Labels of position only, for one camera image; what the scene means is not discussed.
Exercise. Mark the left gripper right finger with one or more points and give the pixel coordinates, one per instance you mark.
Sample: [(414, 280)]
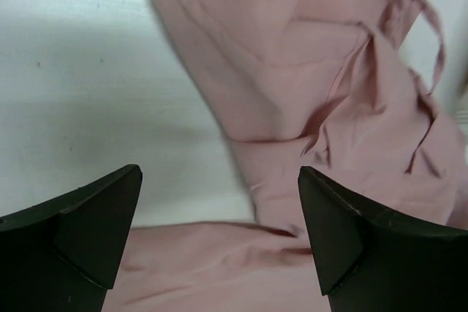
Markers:
[(370, 257)]

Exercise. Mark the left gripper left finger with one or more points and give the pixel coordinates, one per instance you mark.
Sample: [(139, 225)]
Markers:
[(64, 254)]

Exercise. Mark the pink trousers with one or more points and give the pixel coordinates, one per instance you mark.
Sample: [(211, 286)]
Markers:
[(296, 83)]

